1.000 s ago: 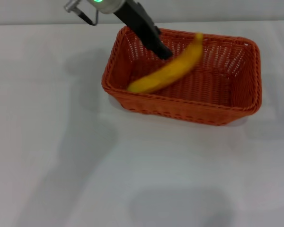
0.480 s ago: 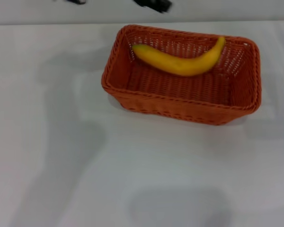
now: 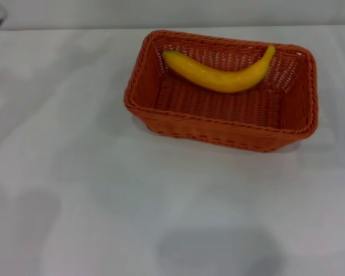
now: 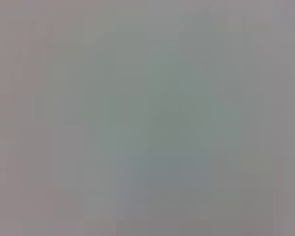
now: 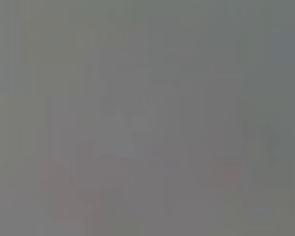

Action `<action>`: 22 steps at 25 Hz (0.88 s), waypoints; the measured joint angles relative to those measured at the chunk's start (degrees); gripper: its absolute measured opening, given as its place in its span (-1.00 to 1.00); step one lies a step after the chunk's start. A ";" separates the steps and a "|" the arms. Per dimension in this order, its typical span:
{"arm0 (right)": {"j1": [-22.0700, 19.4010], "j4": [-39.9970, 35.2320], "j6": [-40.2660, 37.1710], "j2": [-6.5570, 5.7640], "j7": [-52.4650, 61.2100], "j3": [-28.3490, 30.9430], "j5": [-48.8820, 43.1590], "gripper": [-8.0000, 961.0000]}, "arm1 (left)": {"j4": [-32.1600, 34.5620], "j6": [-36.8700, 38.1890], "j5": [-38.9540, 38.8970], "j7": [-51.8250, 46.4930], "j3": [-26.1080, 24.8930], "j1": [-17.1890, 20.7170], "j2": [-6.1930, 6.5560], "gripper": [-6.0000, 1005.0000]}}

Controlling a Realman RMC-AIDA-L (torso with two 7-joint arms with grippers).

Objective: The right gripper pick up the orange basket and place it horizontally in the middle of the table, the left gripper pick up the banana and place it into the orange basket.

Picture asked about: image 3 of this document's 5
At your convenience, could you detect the yellow banana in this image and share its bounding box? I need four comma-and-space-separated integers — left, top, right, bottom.
162, 44, 277, 94

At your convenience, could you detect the orange woven plastic basket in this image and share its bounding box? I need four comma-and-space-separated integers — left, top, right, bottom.
123, 29, 318, 153

